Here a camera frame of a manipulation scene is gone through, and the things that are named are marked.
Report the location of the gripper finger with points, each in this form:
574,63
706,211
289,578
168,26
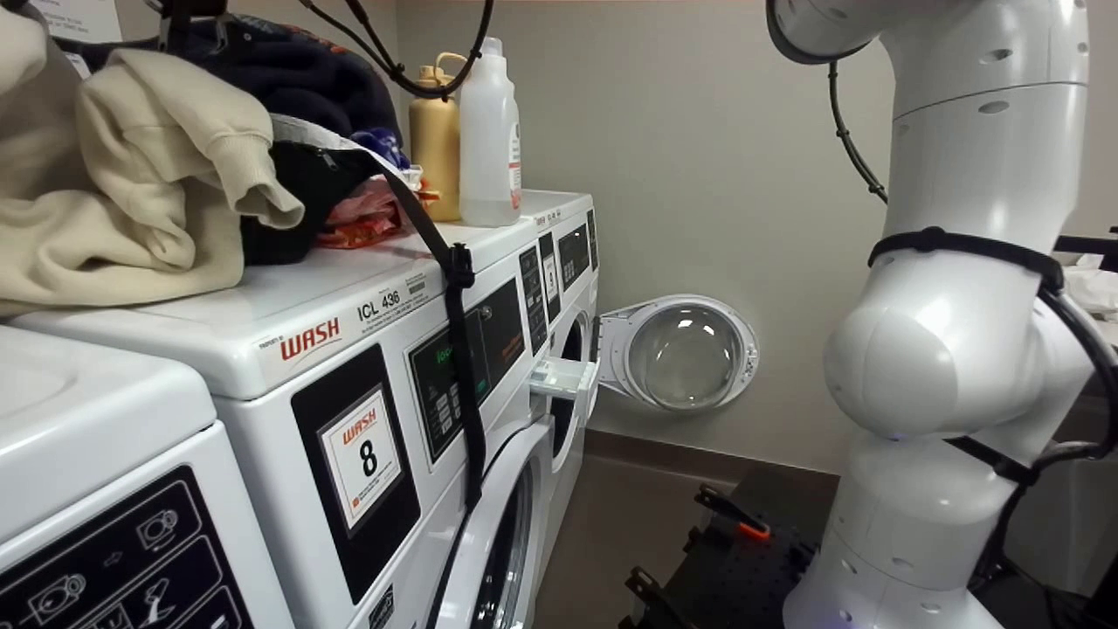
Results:
175,22

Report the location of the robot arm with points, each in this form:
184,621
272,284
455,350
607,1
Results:
952,349

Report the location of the white washing machine number sign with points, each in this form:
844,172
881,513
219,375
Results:
288,349

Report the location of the white washing machine pictogram panel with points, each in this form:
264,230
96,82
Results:
96,454

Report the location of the white washing machine open door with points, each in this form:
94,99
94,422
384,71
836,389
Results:
572,253

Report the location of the washing machine round door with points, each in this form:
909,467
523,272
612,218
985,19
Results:
493,542

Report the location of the white paper notice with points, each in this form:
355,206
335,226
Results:
83,17

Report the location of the dark navy garment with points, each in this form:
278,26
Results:
297,79

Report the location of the cream hooded sweatshirt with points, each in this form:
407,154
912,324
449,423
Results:
113,192

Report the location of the blue cloth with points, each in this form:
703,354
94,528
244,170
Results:
383,144

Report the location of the pink red cloth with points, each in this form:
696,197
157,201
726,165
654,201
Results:
362,218

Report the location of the gold detergent bottle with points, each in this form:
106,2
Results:
435,144

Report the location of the translucent white plastic bottle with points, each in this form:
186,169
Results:
489,131

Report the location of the open white detergent drawer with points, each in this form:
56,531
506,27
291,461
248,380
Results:
563,378

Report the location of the open round glass door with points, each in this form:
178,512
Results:
681,354

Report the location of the heap of white cloth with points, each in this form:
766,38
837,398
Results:
1092,284

